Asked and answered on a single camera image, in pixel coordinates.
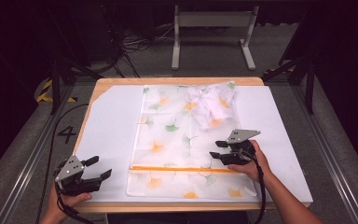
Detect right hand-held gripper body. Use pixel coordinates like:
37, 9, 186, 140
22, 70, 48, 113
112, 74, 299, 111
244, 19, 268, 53
221, 129, 261, 166

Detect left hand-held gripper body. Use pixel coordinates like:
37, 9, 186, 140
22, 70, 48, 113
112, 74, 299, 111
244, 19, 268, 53
54, 154, 103, 197

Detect white garment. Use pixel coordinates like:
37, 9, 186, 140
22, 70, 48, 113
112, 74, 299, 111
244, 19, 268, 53
184, 82, 236, 131

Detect leaf print mesh laundry bag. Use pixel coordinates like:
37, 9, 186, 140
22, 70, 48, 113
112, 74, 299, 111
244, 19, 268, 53
126, 81, 258, 200

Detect person's right hand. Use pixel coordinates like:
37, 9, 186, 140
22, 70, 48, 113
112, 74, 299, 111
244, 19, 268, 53
227, 139, 273, 183

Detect person's left hand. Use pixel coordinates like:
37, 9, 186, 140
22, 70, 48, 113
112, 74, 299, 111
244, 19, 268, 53
42, 183, 93, 219

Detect white table mat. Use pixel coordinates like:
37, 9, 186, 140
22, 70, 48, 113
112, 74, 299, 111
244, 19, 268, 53
74, 84, 314, 203

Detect wooden table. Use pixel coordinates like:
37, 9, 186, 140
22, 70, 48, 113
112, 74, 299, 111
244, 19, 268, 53
72, 77, 312, 215

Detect yellow black hazard tape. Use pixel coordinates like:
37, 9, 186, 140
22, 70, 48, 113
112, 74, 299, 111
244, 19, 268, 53
35, 78, 78, 104

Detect black metal stand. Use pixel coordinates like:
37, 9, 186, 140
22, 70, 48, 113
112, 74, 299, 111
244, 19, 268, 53
261, 52, 317, 115
48, 52, 104, 116

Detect grey metal stand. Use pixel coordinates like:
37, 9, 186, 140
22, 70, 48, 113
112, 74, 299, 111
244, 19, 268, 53
171, 4, 260, 71

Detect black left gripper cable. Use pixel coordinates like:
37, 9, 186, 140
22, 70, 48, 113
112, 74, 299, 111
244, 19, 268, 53
55, 182, 96, 224

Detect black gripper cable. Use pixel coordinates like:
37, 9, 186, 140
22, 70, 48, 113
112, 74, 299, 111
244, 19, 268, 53
55, 182, 96, 224
245, 150, 268, 224

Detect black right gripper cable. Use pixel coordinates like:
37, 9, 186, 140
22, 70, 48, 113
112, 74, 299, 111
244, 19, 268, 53
245, 150, 268, 224

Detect aluminium floor rail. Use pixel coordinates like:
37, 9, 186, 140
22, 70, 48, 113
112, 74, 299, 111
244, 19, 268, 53
0, 83, 76, 224
292, 83, 358, 224

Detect bundle of black cables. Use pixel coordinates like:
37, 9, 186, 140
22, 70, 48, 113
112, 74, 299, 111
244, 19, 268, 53
103, 6, 175, 78

